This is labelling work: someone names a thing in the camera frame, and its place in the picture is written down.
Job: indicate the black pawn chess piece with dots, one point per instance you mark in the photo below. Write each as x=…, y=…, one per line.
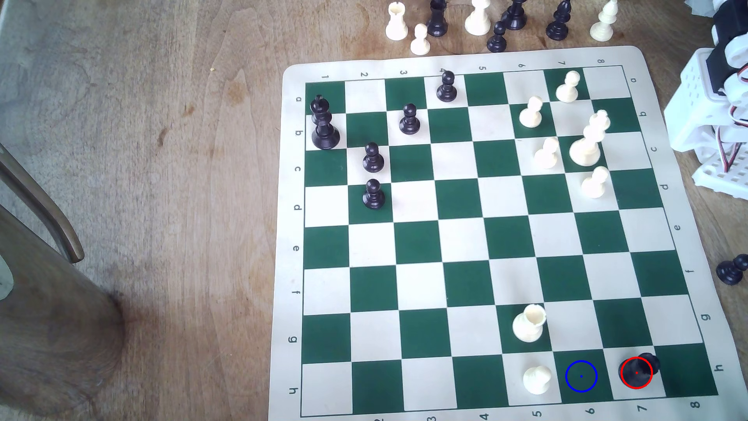
x=374, y=196
x=409, y=120
x=446, y=87
x=730, y=272
x=497, y=38
x=373, y=159

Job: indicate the green and white chess mat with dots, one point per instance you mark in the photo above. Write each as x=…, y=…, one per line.
x=467, y=245

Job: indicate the black queen chess piece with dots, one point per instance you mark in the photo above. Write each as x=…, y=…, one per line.
x=515, y=16

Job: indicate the white rook chess piece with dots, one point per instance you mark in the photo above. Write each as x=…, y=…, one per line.
x=396, y=22

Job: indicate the white bishop chess piece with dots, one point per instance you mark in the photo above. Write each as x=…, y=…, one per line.
x=603, y=22

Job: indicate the white king chess piece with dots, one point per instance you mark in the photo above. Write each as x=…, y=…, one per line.
x=586, y=146

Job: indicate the white queen chess piece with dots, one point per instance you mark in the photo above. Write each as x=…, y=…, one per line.
x=478, y=18

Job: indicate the black knight chess piece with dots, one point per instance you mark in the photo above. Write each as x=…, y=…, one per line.
x=437, y=20

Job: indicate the white rook with chipped top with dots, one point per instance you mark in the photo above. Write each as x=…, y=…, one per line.
x=529, y=324

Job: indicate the black king chess piece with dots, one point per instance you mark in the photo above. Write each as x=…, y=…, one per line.
x=324, y=126

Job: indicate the black bishop chess piece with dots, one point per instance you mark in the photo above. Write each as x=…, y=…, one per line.
x=558, y=22

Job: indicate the white pawn chess piece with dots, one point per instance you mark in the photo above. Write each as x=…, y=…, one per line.
x=546, y=154
x=595, y=183
x=536, y=380
x=531, y=113
x=420, y=41
x=567, y=87

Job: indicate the black rook chess piece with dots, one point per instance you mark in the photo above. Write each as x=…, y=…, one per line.
x=638, y=370

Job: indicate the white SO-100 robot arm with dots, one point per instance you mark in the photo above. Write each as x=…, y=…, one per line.
x=701, y=105

